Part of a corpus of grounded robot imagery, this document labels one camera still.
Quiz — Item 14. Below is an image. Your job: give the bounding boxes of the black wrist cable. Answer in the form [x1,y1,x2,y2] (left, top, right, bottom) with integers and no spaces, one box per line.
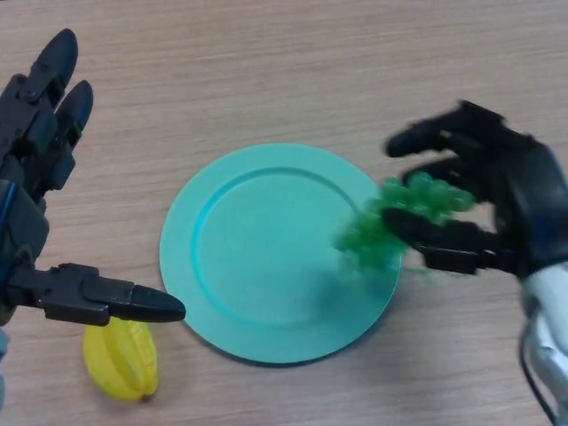
[517,327,558,426]

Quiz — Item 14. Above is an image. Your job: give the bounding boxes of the round teal plate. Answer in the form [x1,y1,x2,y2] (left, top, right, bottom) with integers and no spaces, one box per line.
[159,142,403,366]

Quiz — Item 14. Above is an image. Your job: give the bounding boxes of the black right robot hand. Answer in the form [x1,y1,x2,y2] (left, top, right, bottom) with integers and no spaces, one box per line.
[383,100,568,280]

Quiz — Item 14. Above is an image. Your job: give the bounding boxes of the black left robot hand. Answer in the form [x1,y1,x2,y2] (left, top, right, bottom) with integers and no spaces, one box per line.
[0,28,186,327]

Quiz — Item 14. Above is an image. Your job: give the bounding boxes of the yellow starfruit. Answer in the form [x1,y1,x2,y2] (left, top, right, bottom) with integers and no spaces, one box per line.
[83,317,160,403]

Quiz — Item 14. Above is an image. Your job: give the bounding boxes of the green plastic grape bunch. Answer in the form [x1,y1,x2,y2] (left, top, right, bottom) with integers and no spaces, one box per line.
[331,172,478,279]

